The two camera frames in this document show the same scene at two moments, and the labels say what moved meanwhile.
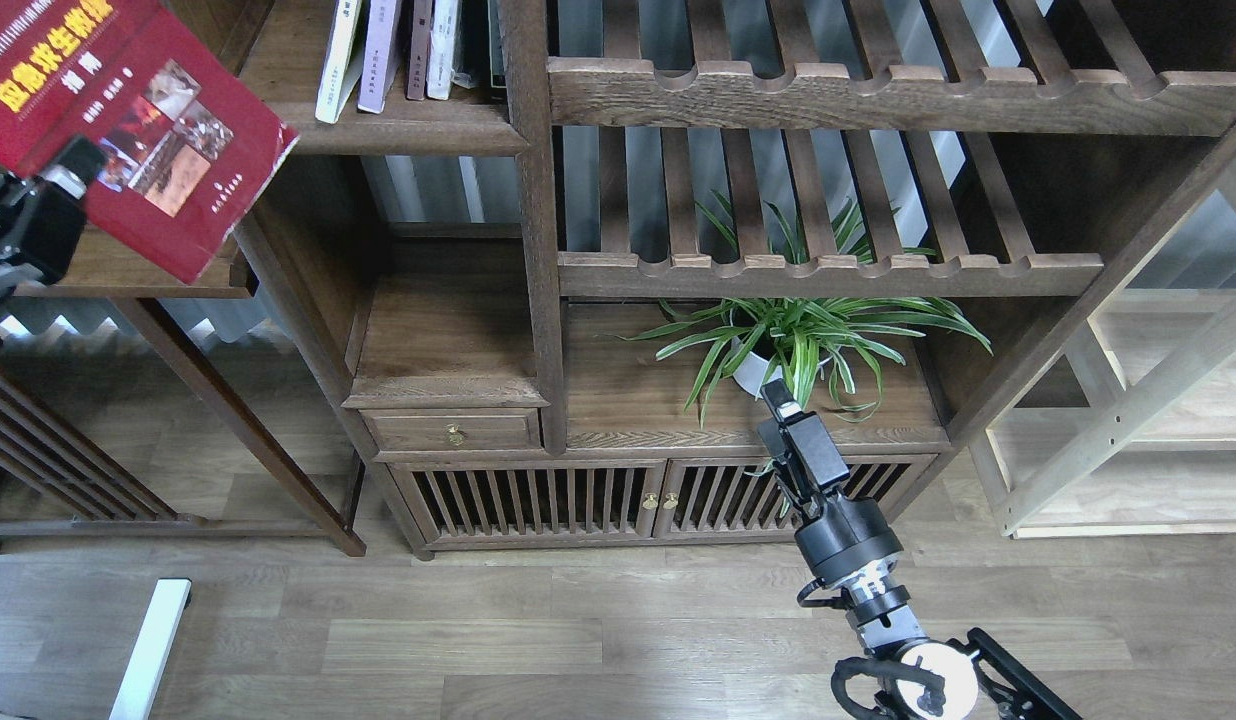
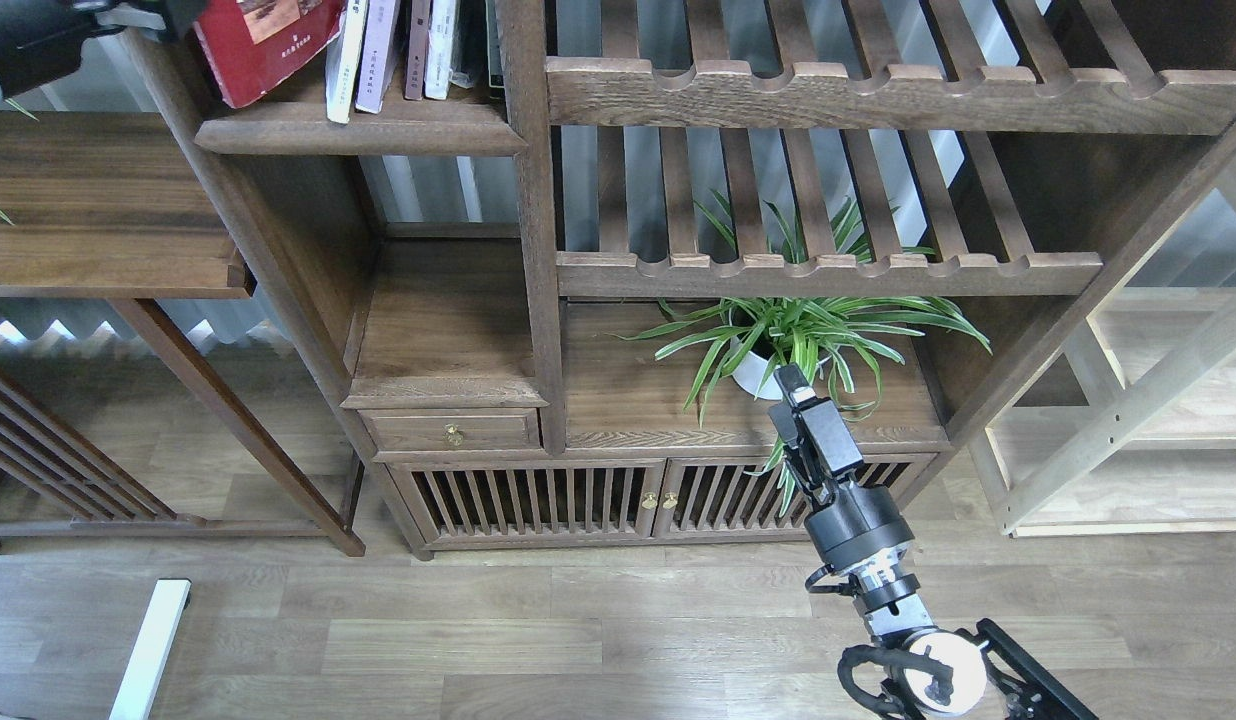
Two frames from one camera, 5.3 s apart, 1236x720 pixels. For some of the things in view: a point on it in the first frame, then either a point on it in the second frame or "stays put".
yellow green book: [343, 66] stays put
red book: [190, 148] -> [255, 44]
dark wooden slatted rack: [29, 440] stays put
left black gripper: [28, 229] -> [25, 44]
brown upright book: [419, 33] stays put
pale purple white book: [378, 54] stays put
